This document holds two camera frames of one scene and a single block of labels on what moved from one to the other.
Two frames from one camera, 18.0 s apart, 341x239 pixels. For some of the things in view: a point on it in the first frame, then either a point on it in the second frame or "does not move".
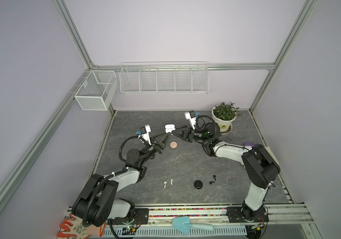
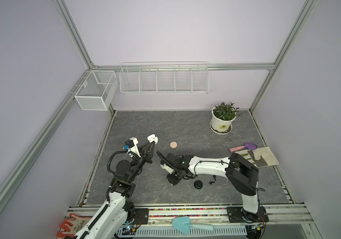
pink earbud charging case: (173, 144) does not move
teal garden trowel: (183, 223) does not move
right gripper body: (195, 135) -> (173, 177)
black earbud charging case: (198, 184) does not move
